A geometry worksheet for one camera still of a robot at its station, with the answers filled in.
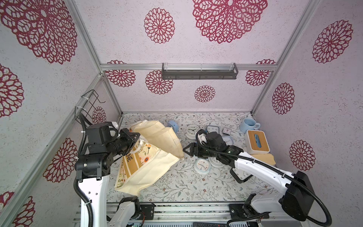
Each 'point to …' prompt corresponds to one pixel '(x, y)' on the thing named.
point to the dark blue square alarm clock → (213, 128)
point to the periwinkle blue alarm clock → (174, 125)
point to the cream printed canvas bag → (157, 151)
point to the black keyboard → (209, 224)
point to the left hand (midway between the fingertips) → (140, 135)
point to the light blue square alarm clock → (229, 140)
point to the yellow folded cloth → (266, 157)
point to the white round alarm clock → (192, 130)
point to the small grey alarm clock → (227, 131)
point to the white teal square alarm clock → (202, 166)
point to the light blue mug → (248, 123)
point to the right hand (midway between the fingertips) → (186, 150)
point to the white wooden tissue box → (256, 142)
